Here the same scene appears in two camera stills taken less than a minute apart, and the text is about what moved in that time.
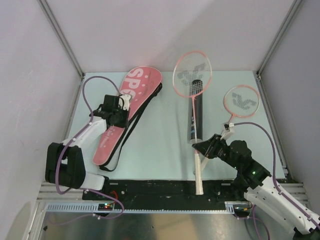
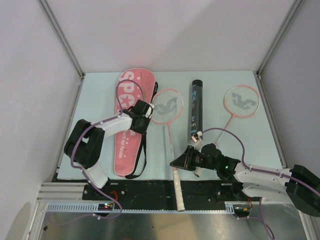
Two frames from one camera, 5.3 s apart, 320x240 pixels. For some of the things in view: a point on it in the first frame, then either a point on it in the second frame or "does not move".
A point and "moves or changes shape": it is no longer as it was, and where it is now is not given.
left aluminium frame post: (56, 26) does not move
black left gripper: (124, 123) → (143, 131)
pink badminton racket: (241, 101) does not move
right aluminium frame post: (279, 35) does not move
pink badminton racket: (192, 72) → (168, 105)
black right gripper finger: (208, 148) → (185, 160)
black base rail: (166, 192) does not move
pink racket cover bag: (140, 85) moves or changes shape
